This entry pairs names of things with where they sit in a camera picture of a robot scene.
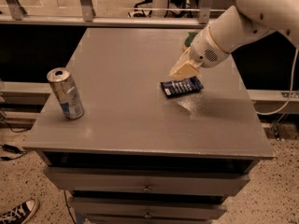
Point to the grey drawer cabinet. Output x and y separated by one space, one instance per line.
129 124

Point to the top grey drawer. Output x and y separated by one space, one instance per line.
148 182

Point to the black white sneaker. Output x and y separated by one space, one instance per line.
20 214

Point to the green and yellow sponge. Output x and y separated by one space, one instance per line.
189 39

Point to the grey drawer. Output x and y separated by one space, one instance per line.
146 209
148 182

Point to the metal railing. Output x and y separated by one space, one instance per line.
114 13

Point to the silver blue drink can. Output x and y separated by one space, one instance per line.
66 92

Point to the blue rxbar blueberry wrapper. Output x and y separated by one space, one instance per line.
176 88

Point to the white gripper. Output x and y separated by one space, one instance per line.
204 51

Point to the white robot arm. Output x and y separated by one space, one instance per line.
245 22

